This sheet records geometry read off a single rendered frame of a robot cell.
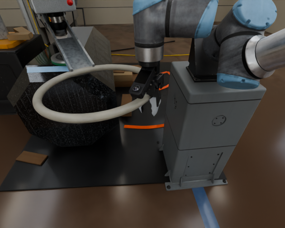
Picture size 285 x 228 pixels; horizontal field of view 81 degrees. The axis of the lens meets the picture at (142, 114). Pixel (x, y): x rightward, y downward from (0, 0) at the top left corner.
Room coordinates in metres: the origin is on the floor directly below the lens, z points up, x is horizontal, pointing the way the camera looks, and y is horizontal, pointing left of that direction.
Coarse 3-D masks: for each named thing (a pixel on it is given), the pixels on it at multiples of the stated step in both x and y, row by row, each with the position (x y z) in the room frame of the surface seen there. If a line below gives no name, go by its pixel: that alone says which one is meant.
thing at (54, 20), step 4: (60, 16) 1.16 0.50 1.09; (52, 20) 1.14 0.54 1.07; (56, 20) 1.14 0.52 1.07; (60, 20) 1.15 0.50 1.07; (52, 24) 1.12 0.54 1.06; (56, 24) 1.12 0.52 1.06; (60, 24) 1.13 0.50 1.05; (64, 24) 1.15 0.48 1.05; (52, 28) 1.13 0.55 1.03; (56, 28) 1.12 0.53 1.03; (60, 28) 1.13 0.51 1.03; (64, 28) 1.15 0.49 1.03; (56, 32) 1.13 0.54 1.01; (60, 32) 1.13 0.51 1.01; (64, 32) 1.15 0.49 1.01
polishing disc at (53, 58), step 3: (54, 54) 1.19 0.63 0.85; (57, 54) 1.19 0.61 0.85; (60, 54) 1.19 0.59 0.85; (51, 57) 1.13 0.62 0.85; (54, 57) 1.13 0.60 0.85; (57, 57) 1.13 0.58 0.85; (60, 57) 1.13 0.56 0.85; (54, 60) 1.08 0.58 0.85; (57, 60) 1.08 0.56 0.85; (60, 60) 1.08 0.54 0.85; (63, 60) 1.08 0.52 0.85
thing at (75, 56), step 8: (48, 24) 1.14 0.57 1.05; (72, 32) 1.09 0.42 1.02; (56, 40) 0.98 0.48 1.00; (64, 40) 1.07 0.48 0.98; (72, 40) 1.09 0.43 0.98; (64, 48) 0.99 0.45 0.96; (72, 48) 1.00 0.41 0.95; (80, 48) 0.99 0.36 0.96; (64, 56) 0.86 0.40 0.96; (72, 56) 0.93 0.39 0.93; (80, 56) 0.94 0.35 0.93; (88, 56) 0.88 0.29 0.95; (72, 64) 0.86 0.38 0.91; (80, 64) 0.87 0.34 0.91; (88, 64) 0.88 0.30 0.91
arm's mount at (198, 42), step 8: (192, 40) 0.95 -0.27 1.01; (200, 40) 0.90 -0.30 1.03; (192, 48) 0.92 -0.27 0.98; (200, 48) 0.88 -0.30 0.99; (192, 56) 0.90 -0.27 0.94; (200, 56) 0.85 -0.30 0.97; (192, 64) 0.88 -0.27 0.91; (200, 64) 0.82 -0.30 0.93; (208, 64) 0.82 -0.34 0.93; (216, 64) 0.82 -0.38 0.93; (192, 72) 0.85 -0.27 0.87; (200, 72) 0.79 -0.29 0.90; (208, 72) 0.79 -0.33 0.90; (216, 72) 0.79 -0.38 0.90; (200, 80) 0.79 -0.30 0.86; (208, 80) 0.79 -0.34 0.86; (216, 80) 0.79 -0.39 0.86
